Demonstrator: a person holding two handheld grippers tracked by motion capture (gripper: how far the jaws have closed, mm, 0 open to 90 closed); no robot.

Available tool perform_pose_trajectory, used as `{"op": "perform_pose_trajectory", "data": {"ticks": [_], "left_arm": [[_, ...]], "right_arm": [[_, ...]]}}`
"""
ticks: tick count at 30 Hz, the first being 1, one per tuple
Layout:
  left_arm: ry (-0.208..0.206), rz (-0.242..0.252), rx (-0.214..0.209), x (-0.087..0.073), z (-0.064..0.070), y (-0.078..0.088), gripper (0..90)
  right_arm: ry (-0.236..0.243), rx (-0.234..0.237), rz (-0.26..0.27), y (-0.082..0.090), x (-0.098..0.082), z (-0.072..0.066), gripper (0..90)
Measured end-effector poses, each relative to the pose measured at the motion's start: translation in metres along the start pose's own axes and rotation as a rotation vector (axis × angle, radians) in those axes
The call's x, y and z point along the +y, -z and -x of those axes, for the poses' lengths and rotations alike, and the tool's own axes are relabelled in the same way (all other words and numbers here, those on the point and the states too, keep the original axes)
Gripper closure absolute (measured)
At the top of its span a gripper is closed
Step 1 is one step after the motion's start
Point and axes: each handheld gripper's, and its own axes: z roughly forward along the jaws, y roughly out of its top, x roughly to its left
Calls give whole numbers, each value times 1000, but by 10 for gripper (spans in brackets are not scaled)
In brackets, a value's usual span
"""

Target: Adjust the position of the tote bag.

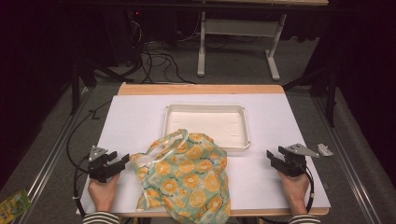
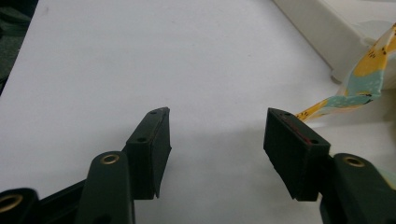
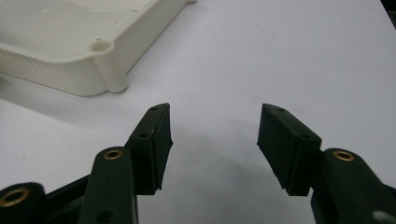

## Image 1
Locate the white desk frame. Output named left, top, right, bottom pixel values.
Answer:
left=196, top=0, right=330, bottom=82

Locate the person's right hand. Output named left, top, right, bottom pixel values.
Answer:
left=277, top=171, right=311, bottom=217

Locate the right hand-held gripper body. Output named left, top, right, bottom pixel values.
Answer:
left=275, top=143, right=320, bottom=177

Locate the right hand-held gripper black cable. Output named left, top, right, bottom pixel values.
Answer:
left=297, top=163, right=316, bottom=214

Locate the hand-held gripper black cable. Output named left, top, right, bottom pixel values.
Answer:
left=297, top=163, right=316, bottom=214
left=73, top=155, right=92, bottom=217

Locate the black metal stand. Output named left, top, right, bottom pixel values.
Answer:
left=69, top=57, right=125, bottom=117
left=282, top=66, right=338, bottom=128

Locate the person's left hand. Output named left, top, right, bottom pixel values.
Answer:
left=87, top=174, right=120, bottom=213

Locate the crumpled white paper scrap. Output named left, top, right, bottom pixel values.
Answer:
left=317, top=143, right=335, bottom=157

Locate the white paper sheet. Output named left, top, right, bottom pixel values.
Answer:
left=76, top=93, right=332, bottom=216

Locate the white plastic tray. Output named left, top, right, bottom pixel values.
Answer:
left=163, top=104, right=251, bottom=153

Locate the orange-slice print shopping bag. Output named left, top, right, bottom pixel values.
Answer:
left=129, top=128, right=232, bottom=224

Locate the tangle of black floor cables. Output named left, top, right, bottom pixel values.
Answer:
left=129, top=18, right=196, bottom=85

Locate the left hand-held gripper black cable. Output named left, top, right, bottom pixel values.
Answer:
left=73, top=155, right=92, bottom=217

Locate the metal floor rail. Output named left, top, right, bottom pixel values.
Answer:
left=17, top=87, right=94, bottom=224
left=312, top=96, right=375, bottom=224

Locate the dark computer tower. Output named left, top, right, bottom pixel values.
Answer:
left=102, top=8, right=146, bottom=68

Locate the green printed packet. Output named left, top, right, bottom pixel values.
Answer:
left=0, top=189, right=33, bottom=224

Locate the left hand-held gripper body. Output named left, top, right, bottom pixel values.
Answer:
left=88, top=145, right=125, bottom=184

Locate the black cable on floor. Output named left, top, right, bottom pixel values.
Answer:
left=65, top=100, right=112, bottom=174

